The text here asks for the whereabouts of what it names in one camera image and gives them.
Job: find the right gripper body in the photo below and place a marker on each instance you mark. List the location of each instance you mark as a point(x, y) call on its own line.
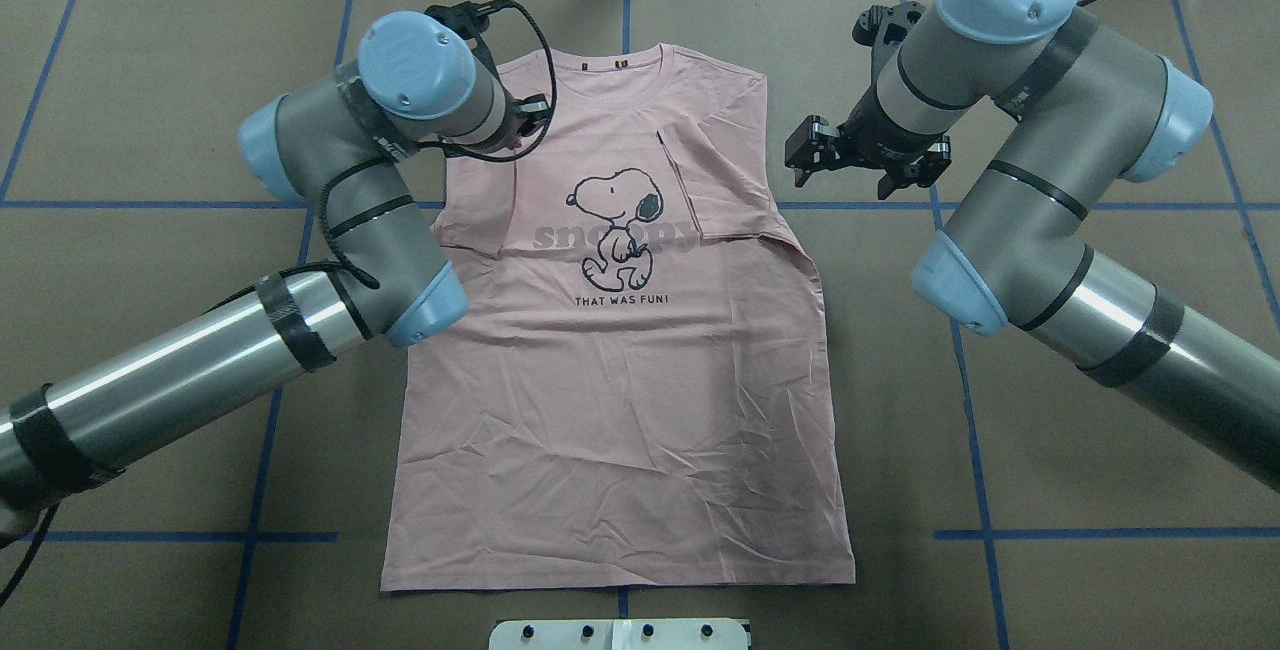
point(872, 145)

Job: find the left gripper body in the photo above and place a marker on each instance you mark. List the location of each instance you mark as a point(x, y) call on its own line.
point(530, 114)

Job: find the pink Snoopy t-shirt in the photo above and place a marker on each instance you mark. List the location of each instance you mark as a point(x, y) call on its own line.
point(639, 392)

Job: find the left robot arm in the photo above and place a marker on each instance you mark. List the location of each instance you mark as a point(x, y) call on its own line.
point(419, 80)

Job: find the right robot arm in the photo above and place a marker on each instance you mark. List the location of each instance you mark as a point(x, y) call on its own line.
point(1091, 107)

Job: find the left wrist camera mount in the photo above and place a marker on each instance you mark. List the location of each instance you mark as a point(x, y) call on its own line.
point(467, 19)

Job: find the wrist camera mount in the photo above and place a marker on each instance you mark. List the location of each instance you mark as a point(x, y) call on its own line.
point(467, 19)
point(883, 28)

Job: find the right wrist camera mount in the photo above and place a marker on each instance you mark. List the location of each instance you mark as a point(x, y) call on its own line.
point(883, 28)

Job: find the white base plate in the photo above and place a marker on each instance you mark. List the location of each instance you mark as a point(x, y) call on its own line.
point(623, 633)

